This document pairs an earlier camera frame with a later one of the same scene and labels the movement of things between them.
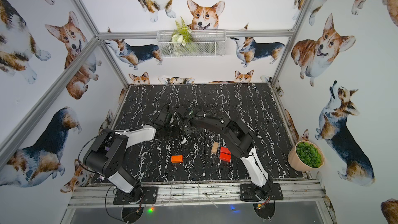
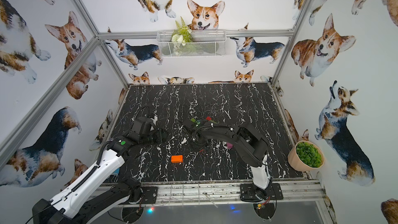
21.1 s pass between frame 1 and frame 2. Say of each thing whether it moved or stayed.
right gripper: moved
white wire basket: stayed
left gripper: moved
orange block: stayed
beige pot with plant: stayed
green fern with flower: stayed
